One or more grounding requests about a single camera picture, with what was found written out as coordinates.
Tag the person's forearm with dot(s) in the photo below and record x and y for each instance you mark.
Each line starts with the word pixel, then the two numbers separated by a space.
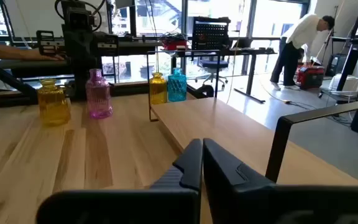
pixel 5 49

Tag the red and black case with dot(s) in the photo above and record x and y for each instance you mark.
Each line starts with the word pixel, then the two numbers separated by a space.
pixel 310 77

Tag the pink ribbed glass vase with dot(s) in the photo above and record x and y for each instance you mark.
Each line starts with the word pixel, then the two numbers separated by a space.
pixel 99 96

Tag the person's hand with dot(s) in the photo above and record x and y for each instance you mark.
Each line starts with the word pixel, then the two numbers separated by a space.
pixel 50 56

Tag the large window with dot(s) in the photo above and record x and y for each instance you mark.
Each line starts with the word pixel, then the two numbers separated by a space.
pixel 272 18

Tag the dark grey desk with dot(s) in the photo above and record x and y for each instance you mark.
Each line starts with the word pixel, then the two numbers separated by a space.
pixel 26 63

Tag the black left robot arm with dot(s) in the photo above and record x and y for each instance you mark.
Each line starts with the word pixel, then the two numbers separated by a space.
pixel 79 77

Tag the wide yellow ribbed glass vase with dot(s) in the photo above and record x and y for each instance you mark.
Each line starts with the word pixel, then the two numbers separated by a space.
pixel 53 105

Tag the long black desk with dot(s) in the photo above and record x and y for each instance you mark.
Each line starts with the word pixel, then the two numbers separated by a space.
pixel 244 51

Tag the blue diamond-pattern glass vase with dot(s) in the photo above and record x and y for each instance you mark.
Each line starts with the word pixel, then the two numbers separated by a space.
pixel 176 87

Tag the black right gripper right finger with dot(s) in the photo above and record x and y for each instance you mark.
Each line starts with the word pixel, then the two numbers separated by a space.
pixel 219 174

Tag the black equipment rack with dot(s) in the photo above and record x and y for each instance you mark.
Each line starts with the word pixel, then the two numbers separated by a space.
pixel 357 40

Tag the person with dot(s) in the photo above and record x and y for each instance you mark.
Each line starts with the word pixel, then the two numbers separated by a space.
pixel 300 34

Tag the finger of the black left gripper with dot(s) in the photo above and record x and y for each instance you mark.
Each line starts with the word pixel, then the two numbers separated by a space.
pixel 82 43
pixel 75 43

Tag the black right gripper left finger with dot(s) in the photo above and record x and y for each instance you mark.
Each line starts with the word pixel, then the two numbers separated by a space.
pixel 188 168

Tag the black box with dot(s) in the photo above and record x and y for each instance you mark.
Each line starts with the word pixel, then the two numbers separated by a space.
pixel 336 63

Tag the narrow yellow ribbed glass vase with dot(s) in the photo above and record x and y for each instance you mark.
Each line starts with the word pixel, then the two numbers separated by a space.
pixel 158 90

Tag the wooden shelf black frame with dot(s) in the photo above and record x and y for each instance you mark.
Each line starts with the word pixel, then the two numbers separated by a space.
pixel 228 133

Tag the red box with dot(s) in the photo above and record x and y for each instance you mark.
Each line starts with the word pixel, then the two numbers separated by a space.
pixel 174 46

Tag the white appliance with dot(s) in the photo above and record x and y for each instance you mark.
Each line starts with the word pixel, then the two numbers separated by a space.
pixel 343 85

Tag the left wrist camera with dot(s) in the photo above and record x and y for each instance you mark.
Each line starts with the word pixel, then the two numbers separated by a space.
pixel 78 17

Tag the blue office chair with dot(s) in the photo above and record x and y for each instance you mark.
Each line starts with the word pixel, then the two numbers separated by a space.
pixel 211 65

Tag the black aluminium rig frame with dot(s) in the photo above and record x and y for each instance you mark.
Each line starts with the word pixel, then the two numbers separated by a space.
pixel 129 89

